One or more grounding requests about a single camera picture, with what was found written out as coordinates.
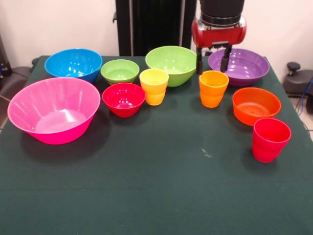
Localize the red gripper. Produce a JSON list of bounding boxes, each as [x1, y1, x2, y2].
[[191, 16, 247, 75]]

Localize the orange plastic cup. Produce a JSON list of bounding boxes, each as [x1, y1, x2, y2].
[[199, 70, 229, 108]]

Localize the purple plastic bowl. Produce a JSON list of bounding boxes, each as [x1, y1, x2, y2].
[[208, 48, 270, 87]]

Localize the large green plastic bowl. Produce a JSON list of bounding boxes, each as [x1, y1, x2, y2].
[[145, 46, 198, 88]]

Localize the orange plastic bowl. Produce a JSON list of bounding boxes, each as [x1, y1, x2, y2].
[[232, 87, 282, 127]]

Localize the yellow plastic cup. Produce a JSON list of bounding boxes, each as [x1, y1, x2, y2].
[[139, 68, 170, 106]]

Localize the small green plastic bowl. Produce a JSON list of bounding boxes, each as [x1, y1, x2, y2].
[[100, 59, 140, 86]]

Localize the small red plastic bowl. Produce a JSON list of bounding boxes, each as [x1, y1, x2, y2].
[[102, 82, 146, 118]]

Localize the red plastic cup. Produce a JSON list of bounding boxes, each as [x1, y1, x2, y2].
[[252, 117, 292, 164]]

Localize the dark green table cloth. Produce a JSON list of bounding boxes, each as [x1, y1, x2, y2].
[[0, 55, 313, 235]]

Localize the blue plastic bowl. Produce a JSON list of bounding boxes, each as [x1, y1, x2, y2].
[[44, 48, 103, 84]]

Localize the large pink plastic bowl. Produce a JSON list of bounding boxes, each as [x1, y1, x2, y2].
[[7, 77, 101, 145]]

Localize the black pedestal leg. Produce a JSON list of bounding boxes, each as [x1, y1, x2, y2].
[[0, 66, 31, 98], [283, 62, 313, 98]]

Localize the blue cable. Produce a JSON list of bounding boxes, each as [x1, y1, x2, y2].
[[295, 77, 313, 117]]

